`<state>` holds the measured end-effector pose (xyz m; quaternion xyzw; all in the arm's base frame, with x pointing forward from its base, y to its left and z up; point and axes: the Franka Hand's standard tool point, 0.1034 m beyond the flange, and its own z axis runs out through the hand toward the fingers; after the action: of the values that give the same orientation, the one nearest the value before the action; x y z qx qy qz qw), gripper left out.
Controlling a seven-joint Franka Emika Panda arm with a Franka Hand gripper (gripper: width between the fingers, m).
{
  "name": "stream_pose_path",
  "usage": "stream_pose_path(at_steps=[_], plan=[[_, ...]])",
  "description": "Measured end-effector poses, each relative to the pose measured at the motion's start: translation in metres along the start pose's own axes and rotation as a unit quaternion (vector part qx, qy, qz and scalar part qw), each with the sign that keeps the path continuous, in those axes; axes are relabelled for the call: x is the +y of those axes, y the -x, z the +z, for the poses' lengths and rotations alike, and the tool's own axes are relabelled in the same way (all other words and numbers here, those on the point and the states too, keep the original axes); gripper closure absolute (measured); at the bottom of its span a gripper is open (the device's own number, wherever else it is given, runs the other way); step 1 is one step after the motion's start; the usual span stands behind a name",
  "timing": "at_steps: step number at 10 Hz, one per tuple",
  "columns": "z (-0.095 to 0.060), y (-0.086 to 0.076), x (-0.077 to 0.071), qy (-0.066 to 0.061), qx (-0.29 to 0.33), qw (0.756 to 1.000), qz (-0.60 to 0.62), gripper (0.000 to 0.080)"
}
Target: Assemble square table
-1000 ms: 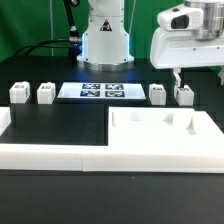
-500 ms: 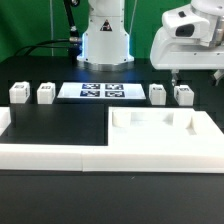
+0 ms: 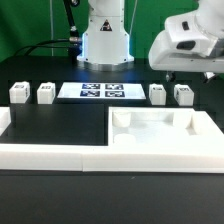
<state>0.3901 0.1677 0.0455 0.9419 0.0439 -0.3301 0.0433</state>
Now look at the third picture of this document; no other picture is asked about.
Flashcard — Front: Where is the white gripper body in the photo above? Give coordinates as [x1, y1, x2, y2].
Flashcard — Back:
[148, 31, 224, 73]

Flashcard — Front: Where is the white square table top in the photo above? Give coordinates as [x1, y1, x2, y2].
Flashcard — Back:
[108, 107, 210, 146]

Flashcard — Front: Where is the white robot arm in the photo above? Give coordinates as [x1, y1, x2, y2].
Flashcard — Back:
[77, 0, 224, 79]

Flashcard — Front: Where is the white U-shaped fence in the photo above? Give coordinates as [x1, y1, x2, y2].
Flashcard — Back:
[0, 106, 224, 174]

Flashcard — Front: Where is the white cable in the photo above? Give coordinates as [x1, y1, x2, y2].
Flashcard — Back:
[129, 0, 138, 34]

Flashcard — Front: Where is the white marker base plate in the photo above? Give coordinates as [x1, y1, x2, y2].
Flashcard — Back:
[58, 82, 146, 100]

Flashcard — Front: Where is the black cable bundle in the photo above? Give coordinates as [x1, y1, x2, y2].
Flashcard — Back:
[13, 0, 83, 64]

